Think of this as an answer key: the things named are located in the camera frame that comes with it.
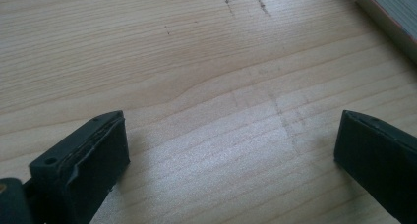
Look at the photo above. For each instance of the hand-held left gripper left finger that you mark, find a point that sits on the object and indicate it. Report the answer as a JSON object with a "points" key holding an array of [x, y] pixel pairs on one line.
{"points": [[82, 165]]}

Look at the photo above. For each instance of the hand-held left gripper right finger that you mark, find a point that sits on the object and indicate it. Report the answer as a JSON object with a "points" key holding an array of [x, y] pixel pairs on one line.
{"points": [[380, 165]]}

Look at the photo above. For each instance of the yellow book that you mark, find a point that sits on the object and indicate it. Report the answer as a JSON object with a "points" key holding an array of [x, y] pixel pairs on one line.
{"points": [[387, 22]]}

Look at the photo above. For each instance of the blue illustrated book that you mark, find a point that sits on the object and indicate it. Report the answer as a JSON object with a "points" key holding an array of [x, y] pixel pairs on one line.
{"points": [[400, 4]]}

